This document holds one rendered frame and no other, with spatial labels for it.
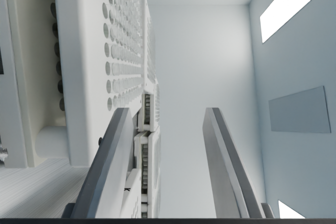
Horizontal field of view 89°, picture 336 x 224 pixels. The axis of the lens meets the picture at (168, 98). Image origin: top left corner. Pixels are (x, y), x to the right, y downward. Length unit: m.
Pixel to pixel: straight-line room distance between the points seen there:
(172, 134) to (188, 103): 0.75
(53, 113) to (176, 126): 3.49
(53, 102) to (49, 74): 0.03
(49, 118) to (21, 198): 0.08
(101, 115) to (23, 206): 0.11
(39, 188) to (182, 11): 4.44
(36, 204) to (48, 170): 0.03
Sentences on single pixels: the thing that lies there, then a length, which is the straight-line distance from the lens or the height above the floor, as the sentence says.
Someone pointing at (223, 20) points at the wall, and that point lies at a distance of 4.57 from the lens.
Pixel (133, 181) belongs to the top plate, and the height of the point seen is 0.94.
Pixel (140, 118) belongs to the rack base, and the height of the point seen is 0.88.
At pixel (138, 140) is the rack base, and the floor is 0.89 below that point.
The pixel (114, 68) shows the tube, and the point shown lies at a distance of 0.17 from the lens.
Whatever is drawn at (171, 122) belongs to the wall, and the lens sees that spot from 3.64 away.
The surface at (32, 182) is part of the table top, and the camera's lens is 0.22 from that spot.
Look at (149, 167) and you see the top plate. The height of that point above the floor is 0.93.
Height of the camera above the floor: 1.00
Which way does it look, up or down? level
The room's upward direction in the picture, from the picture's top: 90 degrees clockwise
